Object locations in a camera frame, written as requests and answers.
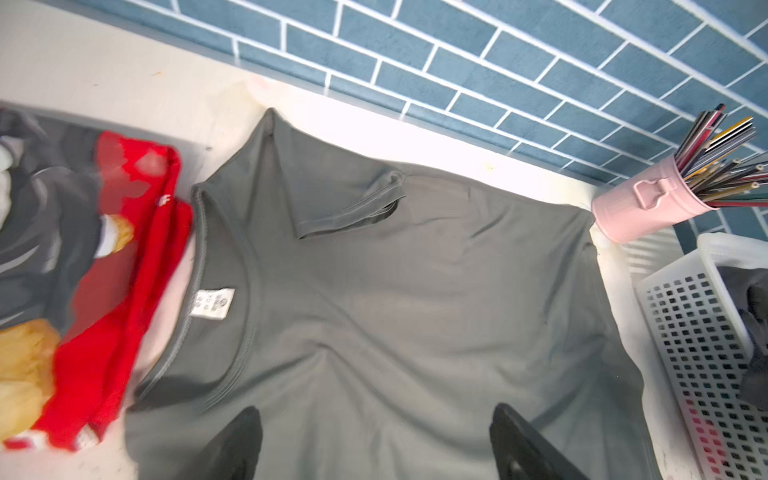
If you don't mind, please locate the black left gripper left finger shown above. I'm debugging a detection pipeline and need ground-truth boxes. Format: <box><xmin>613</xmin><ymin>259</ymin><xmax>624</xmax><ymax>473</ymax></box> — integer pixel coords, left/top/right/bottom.
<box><xmin>175</xmin><ymin>407</ymin><xmax>263</xmax><ymax>480</ymax></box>

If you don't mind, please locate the red teddy bear t shirt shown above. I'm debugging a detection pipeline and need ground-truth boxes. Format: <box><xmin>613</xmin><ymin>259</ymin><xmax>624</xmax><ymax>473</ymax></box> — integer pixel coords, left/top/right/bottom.
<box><xmin>1</xmin><ymin>108</ymin><xmax>193</xmax><ymax>451</ymax></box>

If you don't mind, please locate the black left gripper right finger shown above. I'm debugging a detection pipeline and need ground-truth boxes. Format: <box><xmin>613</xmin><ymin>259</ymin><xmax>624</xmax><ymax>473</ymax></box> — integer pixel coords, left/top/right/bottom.
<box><xmin>489</xmin><ymin>403</ymin><xmax>587</xmax><ymax>480</ymax></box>

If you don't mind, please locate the dark grey shirt in basket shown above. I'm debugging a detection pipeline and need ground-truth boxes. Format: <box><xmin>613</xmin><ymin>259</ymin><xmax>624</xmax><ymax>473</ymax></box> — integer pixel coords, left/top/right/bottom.
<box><xmin>718</xmin><ymin>266</ymin><xmax>767</xmax><ymax>411</ymax></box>

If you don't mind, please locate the pink metal pencil cup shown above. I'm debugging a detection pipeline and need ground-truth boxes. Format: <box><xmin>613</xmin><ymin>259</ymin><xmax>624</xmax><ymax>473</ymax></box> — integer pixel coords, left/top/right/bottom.
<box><xmin>591</xmin><ymin>157</ymin><xmax>714</xmax><ymax>244</ymax></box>

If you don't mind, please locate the white perforated plastic basket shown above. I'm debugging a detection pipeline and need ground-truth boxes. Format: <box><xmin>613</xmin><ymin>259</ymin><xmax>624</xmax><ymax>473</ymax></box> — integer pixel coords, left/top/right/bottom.
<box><xmin>624</xmin><ymin>230</ymin><xmax>767</xmax><ymax>479</ymax></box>

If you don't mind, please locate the magenta shirt in basket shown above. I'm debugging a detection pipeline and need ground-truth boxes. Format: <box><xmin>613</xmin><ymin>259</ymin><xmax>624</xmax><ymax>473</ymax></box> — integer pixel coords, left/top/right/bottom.
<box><xmin>685</xmin><ymin>397</ymin><xmax>728</xmax><ymax>466</ymax></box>

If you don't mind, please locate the grey t shirt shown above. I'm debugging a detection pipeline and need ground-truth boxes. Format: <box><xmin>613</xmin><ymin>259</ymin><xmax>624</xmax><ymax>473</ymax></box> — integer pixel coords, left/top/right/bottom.
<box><xmin>125</xmin><ymin>109</ymin><xmax>660</xmax><ymax>479</ymax></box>

